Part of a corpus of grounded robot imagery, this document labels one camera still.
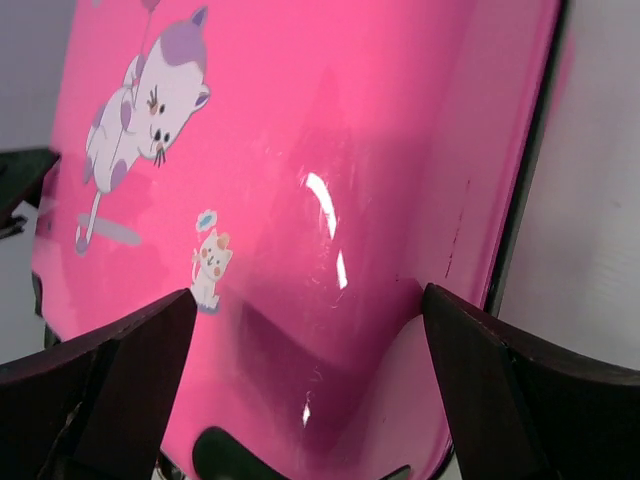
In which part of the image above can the pink hard-shell suitcase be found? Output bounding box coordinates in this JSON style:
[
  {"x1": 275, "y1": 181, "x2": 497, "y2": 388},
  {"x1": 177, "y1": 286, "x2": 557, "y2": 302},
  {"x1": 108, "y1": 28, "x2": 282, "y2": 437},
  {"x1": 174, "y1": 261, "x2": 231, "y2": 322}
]
[{"x1": 32, "y1": 1, "x2": 568, "y2": 479}]

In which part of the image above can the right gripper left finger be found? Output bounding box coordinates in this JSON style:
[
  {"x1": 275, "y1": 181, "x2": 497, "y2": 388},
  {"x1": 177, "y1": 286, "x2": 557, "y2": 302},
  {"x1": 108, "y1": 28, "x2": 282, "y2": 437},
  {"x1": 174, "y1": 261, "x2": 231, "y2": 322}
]
[{"x1": 1, "y1": 289, "x2": 196, "y2": 479}]

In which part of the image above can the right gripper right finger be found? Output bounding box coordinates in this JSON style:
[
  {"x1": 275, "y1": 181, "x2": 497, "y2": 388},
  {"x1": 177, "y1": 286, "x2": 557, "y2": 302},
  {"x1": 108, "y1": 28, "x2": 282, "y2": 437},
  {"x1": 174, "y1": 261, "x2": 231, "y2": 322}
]
[{"x1": 422, "y1": 284, "x2": 639, "y2": 479}]

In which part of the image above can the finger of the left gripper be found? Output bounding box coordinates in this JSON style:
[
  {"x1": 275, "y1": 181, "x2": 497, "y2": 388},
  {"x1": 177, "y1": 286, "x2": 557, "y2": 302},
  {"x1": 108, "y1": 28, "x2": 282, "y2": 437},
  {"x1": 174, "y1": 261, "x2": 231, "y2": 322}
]
[{"x1": 0, "y1": 147, "x2": 60, "y2": 225}]

